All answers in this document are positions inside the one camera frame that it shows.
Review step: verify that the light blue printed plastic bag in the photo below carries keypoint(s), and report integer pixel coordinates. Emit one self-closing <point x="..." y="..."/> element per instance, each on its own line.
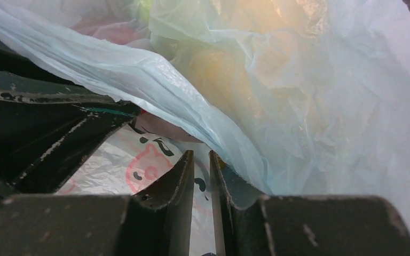
<point x="300" y="97"/>

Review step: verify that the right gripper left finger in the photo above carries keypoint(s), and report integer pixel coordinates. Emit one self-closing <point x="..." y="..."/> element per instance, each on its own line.
<point x="155" y="221"/>

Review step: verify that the red fake tomato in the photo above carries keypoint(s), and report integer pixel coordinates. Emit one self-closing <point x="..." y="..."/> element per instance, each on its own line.
<point x="149" y="123"/>

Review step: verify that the yellow green fake mango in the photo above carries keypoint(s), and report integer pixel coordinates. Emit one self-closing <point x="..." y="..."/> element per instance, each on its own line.
<point x="243" y="56"/>

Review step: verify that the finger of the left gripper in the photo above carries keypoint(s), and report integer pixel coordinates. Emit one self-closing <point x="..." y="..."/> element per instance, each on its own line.
<point x="49" y="126"/>

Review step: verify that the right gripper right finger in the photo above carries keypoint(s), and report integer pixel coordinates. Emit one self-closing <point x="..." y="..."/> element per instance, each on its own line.
<point x="250" y="222"/>

